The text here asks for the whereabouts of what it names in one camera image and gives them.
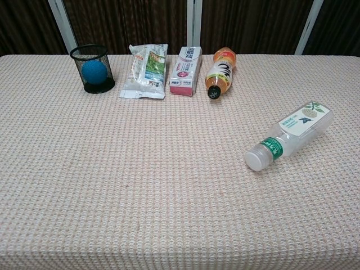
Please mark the orange tea bottle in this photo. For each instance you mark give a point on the orange tea bottle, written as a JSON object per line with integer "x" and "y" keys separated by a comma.
{"x": 220, "y": 73}

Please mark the beige woven tablecloth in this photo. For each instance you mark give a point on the beige woven tablecloth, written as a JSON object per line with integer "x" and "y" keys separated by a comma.
{"x": 140, "y": 182}

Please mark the dark brown curtain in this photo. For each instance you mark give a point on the dark brown curtain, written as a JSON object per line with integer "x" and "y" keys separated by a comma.
{"x": 126, "y": 22}

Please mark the black mesh pen holder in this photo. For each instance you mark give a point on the black mesh pen holder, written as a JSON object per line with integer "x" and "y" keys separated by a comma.
{"x": 98, "y": 87}

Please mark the white frame post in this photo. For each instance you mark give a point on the white frame post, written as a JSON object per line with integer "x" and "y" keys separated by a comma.
{"x": 62, "y": 25}
{"x": 194, "y": 22}
{"x": 309, "y": 25}

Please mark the blue ball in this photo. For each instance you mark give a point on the blue ball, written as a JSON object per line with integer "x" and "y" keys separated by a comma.
{"x": 94, "y": 71}

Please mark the white green snack bag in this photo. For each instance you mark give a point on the white green snack bag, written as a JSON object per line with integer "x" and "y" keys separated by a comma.
{"x": 146, "y": 73}

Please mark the pink white toothpaste box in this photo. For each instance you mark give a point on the pink white toothpaste box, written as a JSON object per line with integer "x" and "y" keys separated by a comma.
{"x": 184, "y": 73}

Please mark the translucent white bottle cap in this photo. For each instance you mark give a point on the translucent white bottle cap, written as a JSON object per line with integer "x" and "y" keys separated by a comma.
{"x": 256, "y": 159}

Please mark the transparent plastic water bottle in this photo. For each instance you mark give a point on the transparent plastic water bottle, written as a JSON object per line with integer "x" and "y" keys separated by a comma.
{"x": 298, "y": 132}

